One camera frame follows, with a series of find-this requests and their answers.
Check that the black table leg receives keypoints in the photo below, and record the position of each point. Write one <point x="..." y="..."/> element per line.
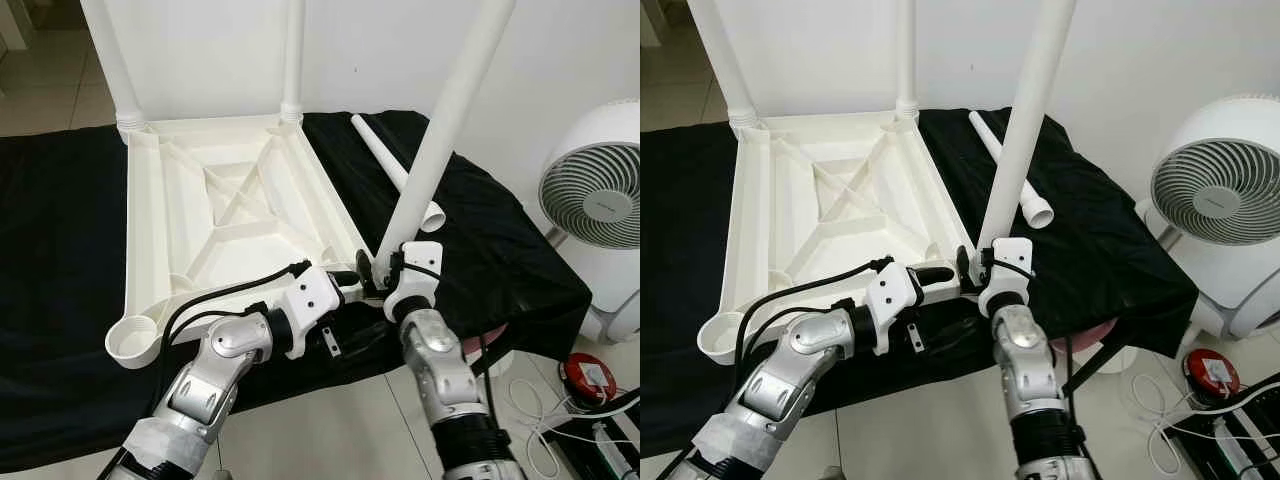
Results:
<point x="1092" y="365"/>
<point x="490" y="357"/>

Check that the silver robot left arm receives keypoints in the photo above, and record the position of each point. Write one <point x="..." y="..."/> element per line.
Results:
<point x="815" y="335"/>
<point x="225" y="345"/>

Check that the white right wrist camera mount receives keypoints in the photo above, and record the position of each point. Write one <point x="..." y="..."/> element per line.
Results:
<point x="1012" y="255"/>
<point x="420" y="255"/>

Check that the pink plastic object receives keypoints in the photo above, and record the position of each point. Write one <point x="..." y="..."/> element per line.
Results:
<point x="1085" y="340"/>
<point x="478" y="342"/>

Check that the red round device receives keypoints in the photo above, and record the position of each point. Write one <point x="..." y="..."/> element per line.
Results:
<point x="588" y="378"/>
<point x="1210" y="373"/>

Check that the black storage case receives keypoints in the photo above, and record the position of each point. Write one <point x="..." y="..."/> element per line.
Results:
<point x="620" y="440"/>
<point x="1250" y="430"/>

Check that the white plastic table top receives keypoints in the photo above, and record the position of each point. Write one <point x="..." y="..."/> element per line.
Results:
<point x="760" y="230"/>
<point x="170" y="230"/>

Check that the dark grey robot left foot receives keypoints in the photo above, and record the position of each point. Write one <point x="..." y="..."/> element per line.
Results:
<point x="829" y="473"/>

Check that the black table cloth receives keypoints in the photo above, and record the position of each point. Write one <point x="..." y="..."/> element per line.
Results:
<point x="60" y="250"/>
<point x="680" y="250"/>

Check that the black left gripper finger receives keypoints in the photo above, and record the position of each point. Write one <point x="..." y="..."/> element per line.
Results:
<point x="935" y="273"/>
<point x="345" y="277"/>

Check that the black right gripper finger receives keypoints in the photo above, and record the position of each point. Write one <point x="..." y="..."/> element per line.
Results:
<point x="366" y="266"/>
<point x="964" y="262"/>

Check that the white plastic table leg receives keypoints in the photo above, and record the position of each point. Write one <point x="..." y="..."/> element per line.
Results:
<point x="985" y="135"/>
<point x="1030" y="110"/>
<point x="375" y="140"/>
<point x="906" y="60"/>
<point x="292" y="60"/>
<point x="722" y="60"/>
<point x="112" y="60"/>
<point x="450" y="110"/>

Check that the white round floor fan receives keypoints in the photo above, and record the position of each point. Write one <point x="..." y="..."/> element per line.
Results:
<point x="1205" y="190"/>
<point x="595" y="195"/>

